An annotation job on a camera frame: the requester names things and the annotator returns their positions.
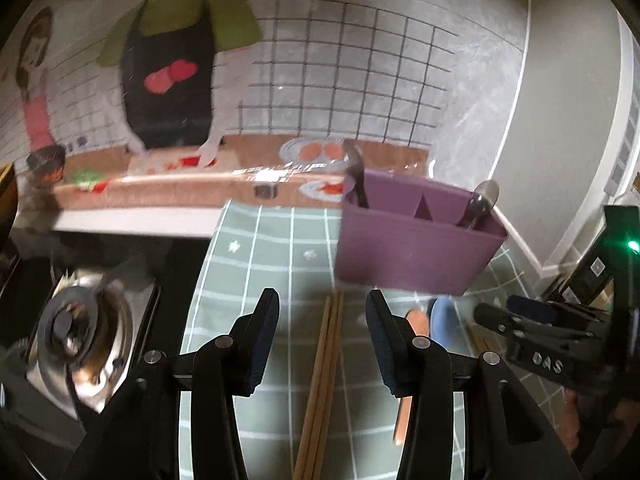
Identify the black glass gas stove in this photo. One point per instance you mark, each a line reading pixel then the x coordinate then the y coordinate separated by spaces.
pixel 175 270

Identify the wall poster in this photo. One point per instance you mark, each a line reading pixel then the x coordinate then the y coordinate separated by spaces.
pixel 350 60

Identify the person's right hand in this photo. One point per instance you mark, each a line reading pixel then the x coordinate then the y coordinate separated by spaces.
pixel 570 420

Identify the wooden chopstick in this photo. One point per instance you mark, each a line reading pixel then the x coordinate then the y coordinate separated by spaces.
pixel 313 385
pixel 486 342
pixel 325 385
pixel 477 337
pixel 332 385
pixel 319 385

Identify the blue spoon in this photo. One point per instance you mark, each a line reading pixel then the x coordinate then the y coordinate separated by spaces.
pixel 445 325

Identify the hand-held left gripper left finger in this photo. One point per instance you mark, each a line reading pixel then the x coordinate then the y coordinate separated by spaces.
pixel 260 350

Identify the purple utensil holder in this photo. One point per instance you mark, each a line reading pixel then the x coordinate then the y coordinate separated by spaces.
pixel 410 250

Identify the small grey wall socket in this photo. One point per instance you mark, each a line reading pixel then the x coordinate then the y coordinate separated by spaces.
pixel 265 190

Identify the metal spoon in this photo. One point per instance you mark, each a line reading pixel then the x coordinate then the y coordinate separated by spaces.
pixel 484 200
pixel 352 160

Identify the green checkered mat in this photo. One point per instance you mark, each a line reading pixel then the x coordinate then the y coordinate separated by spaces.
pixel 280 270

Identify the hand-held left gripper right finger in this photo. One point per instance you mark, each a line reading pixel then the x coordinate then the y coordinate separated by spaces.
pixel 382 350

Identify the wooden spoon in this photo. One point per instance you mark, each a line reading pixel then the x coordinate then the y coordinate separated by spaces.
pixel 419 321

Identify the black box with label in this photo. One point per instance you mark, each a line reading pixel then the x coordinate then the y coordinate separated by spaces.
pixel 595 265
pixel 562 290

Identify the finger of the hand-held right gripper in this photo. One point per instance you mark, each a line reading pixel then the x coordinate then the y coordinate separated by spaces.
pixel 530 347
pixel 535 310

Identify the gas burner with pan support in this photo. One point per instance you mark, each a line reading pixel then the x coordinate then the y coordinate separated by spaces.
pixel 65 330

